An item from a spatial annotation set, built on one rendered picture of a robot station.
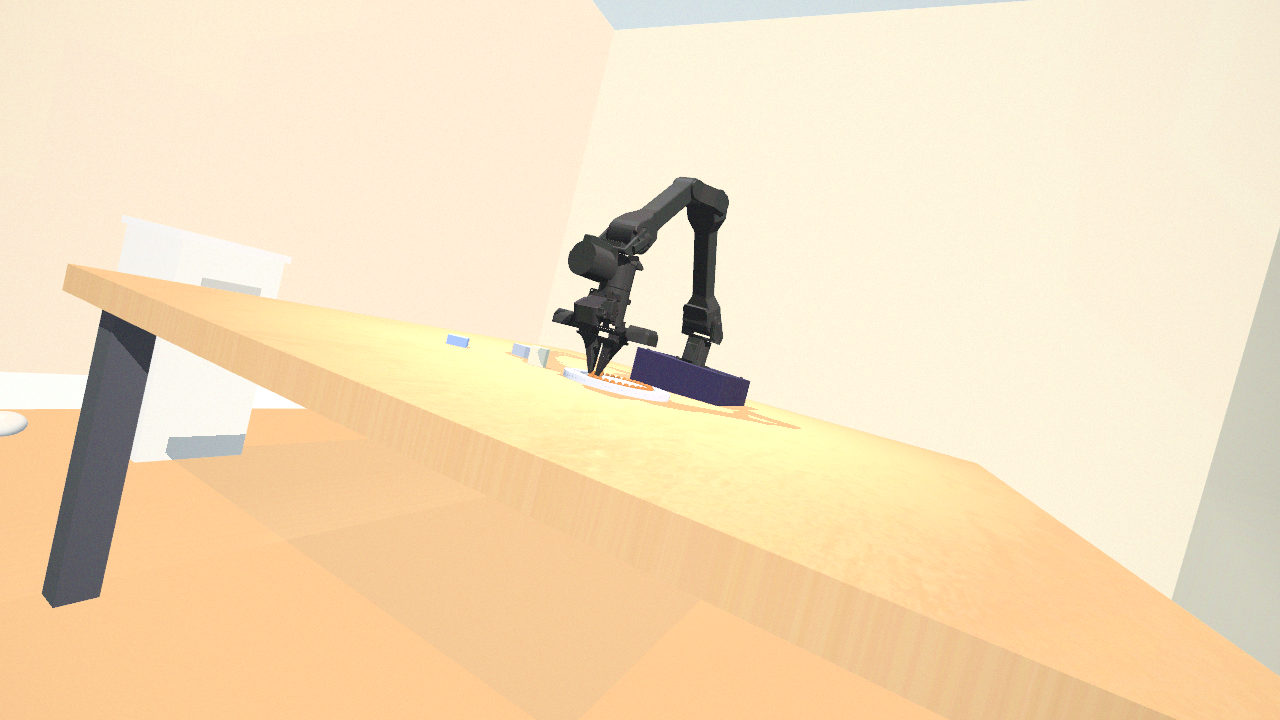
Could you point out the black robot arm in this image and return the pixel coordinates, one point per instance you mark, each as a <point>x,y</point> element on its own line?
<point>601,259</point>

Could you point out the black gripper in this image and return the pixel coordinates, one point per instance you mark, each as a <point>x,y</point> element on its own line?
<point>616,339</point>

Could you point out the white round board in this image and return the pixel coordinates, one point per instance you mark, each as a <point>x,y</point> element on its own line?
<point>581,376</point>

